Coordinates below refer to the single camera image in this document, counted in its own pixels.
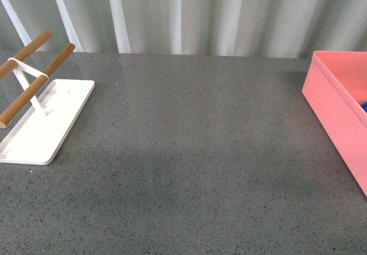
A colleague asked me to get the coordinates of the blue microfiber cloth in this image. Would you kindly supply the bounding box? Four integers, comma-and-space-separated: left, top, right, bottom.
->
361, 103, 367, 112

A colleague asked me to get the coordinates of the white rack with wooden rods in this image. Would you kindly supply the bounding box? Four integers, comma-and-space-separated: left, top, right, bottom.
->
1, 30, 95, 166

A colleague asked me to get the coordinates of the white pleated curtain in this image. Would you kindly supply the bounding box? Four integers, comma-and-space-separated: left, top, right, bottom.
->
1, 0, 366, 58

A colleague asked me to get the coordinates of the pink plastic tray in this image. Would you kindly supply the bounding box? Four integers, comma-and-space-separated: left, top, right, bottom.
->
302, 51, 366, 192

